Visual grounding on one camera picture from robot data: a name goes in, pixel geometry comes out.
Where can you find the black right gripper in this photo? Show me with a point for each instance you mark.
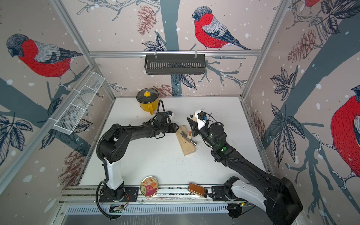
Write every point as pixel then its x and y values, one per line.
pixel 195 126

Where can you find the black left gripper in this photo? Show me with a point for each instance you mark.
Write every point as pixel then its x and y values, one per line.
pixel 173 130

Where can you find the wooden handle claw hammer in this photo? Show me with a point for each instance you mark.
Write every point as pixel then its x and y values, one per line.
pixel 188 137

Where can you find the pale wooden block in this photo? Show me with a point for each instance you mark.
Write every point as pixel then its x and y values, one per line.
pixel 186 146

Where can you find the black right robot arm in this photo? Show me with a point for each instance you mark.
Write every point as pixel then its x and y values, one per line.
pixel 282 203

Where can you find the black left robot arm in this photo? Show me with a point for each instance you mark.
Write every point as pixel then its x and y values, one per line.
pixel 112 147

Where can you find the yellow pot with lid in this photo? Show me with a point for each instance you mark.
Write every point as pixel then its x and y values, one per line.
pixel 148 99

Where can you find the round colourful tin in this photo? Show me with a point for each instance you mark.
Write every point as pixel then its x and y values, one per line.
pixel 149 186

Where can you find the brown leather case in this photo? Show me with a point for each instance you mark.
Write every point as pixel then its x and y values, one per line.
pixel 197 190

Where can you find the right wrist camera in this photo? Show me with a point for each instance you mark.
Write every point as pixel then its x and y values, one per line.
pixel 201 118

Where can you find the black hanging wire basket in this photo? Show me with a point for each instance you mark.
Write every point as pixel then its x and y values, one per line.
pixel 175 64

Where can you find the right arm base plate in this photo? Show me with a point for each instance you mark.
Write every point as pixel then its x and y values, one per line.
pixel 221 193

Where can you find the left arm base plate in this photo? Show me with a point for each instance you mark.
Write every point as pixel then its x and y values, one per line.
pixel 123 195

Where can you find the white wire mesh shelf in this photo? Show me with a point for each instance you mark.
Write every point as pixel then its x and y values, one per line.
pixel 71 119

